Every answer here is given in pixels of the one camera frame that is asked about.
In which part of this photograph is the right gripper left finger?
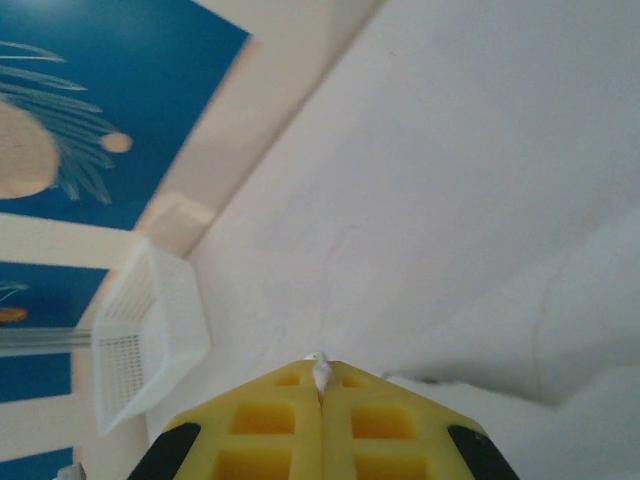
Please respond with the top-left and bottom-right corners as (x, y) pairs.
(127, 359), (324, 480)

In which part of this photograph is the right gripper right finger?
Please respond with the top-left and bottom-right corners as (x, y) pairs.
(322, 359), (521, 480)

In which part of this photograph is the white t-shirt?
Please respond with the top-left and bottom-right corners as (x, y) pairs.
(302, 204), (640, 480)

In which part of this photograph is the white plastic mesh basket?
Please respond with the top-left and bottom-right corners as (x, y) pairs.
(89, 237), (211, 439)

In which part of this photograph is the blue floral wall panel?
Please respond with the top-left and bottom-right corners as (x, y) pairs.
(0, 447), (76, 480)
(0, 0), (251, 231)
(0, 352), (74, 404)
(0, 260), (110, 329)

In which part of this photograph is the aluminium frame post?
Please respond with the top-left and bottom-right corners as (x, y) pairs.
(0, 327), (94, 357)

